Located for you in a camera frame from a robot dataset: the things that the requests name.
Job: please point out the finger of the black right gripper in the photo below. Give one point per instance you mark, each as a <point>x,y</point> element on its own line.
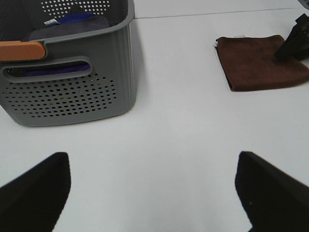
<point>297,43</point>

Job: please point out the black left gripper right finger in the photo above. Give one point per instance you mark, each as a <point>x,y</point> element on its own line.
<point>273,200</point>

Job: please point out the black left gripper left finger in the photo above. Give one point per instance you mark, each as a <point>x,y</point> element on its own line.
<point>33,202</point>

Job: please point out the brown towel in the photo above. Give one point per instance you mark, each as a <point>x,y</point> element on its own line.
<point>249,64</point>

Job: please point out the blue towel in basket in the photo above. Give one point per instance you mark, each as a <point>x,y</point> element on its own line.
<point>59,68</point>

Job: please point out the grey perforated plastic basket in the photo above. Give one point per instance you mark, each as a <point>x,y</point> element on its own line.
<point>104,90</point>

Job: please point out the grey towel in basket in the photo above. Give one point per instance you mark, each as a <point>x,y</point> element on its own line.
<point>95,23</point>

